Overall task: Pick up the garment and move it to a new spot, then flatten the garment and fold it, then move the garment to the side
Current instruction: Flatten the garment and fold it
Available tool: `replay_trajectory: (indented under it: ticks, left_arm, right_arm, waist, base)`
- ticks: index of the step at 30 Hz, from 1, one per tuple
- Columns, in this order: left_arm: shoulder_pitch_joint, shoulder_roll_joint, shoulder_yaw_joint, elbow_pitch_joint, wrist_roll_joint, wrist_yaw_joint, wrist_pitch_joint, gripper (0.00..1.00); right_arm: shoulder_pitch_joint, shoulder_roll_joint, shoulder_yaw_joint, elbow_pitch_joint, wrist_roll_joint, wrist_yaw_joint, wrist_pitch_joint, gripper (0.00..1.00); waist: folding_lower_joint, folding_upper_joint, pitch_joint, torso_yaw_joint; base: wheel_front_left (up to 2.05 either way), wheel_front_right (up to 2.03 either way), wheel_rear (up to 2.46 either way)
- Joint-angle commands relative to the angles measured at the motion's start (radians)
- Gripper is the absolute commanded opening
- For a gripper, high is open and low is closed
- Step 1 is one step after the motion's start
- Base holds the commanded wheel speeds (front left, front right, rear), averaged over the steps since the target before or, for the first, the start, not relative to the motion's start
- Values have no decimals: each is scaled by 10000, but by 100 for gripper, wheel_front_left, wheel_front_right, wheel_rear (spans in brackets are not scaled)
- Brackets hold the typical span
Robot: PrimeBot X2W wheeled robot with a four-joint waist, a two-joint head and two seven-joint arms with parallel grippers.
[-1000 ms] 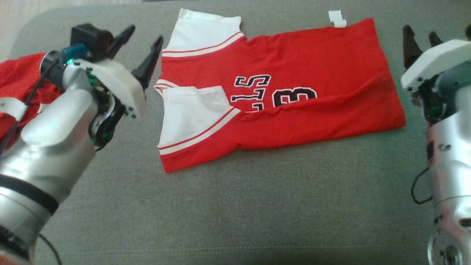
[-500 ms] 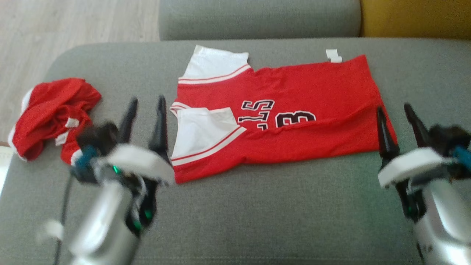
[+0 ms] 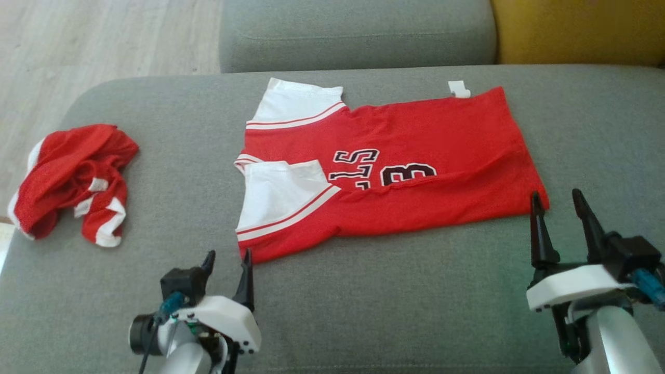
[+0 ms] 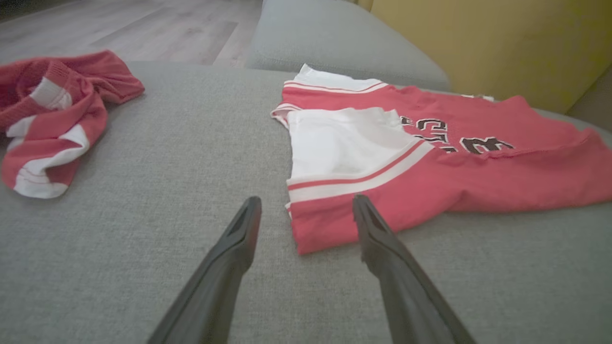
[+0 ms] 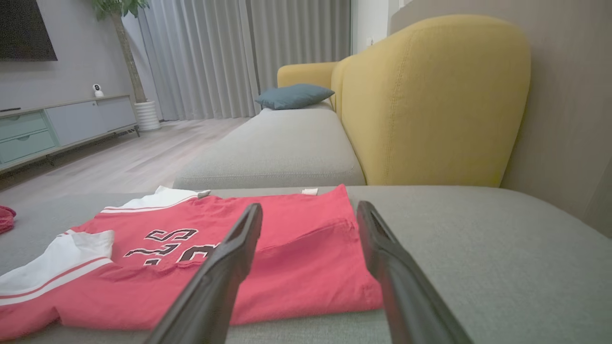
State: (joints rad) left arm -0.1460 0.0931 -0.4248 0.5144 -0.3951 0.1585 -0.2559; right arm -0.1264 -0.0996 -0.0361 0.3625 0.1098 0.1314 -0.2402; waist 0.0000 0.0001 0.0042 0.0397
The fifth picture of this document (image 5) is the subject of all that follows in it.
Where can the black wall television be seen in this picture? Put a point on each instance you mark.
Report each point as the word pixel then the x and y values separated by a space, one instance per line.
pixel 24 28

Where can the dark blue throw pillow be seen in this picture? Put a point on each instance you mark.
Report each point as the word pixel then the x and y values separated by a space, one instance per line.
pixel 294 96

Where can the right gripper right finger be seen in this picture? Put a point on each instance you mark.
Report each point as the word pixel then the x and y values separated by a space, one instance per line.
pixel 406 296

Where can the grey sofa seat cushion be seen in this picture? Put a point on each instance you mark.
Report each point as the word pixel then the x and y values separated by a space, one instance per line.
pixel 272 153

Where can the red white-trimmed basketball shorts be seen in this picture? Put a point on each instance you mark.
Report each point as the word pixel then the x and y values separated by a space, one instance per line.
pixel 5 220

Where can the white ribbed plant pot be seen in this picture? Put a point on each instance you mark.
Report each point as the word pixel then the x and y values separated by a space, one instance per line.
pixel 147 115

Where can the grey pleated curtain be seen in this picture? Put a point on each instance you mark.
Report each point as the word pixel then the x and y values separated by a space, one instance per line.
pixel 215 57

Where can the yellow sofa backrest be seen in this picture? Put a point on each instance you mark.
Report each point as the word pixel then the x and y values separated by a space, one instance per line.
pixel 430 105

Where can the small white security camera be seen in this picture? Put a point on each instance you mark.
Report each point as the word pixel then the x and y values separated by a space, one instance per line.
pixel 98 91

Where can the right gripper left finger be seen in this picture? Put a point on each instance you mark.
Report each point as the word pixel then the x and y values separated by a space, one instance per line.
pixel 215 291

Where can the grey green TV cabinet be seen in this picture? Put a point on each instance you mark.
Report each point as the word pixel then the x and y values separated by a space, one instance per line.
pixel 71 122

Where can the tall green potted tree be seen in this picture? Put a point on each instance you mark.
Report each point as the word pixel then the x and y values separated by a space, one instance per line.
pixel 130 62

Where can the black remote control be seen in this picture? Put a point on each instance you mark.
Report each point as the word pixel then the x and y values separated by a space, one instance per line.
pixel 9 110

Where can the red basketball jersey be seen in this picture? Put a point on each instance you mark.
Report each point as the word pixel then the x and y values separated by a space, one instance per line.
pixel 296 267

